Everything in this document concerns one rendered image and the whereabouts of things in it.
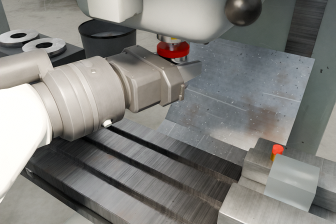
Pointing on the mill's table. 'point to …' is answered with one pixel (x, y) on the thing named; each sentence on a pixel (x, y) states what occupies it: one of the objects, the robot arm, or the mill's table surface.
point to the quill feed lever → (246, 2)
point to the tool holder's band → (180, 51)
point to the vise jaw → (261, 209)
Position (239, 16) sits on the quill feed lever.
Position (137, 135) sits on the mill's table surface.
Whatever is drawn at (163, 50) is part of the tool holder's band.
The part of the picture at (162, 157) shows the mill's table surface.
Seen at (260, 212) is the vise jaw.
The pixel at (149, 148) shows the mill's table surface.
